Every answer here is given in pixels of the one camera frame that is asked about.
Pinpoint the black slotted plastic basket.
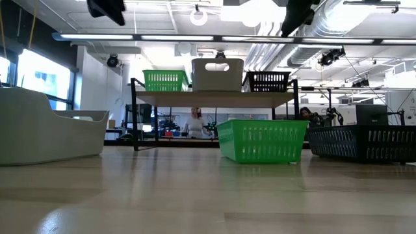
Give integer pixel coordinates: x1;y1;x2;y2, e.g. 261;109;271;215
244;71;292;93
307;124;416;165

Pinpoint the green slotted plastic basket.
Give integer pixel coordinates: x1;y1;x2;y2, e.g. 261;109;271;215
142;69;190;92
216;118;310;164

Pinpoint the long ceiling light bar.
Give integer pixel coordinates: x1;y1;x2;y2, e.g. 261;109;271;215
51;31;416;46

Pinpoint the black ceiling track fixture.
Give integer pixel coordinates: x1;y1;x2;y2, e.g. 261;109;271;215
343;0;402;15

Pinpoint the person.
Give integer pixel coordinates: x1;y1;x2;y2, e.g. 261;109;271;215
181;107;213;140
298;106;324;128

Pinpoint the dark background monitor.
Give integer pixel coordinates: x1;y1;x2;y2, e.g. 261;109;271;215
125;103;153;125

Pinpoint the black computer monitor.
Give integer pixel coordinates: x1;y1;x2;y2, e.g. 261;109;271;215
355;103;390;126

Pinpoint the black equipment stand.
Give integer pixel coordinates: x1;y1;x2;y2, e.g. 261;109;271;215
386;109;407;126

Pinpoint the silver ventilation duct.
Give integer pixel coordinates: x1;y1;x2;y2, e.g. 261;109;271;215
285;0;361;68

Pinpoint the black wall-mounted camera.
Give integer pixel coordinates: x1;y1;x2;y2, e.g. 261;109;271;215
106;53;120;69

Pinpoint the black ceiling camera rig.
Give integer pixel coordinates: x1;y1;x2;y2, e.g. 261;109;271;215
317;47;346;68

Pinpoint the long yellow cable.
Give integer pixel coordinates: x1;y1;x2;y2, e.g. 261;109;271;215
27;0;39;50

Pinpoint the white ring lamp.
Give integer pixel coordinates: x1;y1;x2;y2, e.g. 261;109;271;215
189;7;209;27

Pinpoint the wooden shelf with black frame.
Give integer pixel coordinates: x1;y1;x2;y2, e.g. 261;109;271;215
130;77;300;152

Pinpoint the black aluminium rig frame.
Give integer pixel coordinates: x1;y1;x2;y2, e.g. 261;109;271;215
103;138;313;150

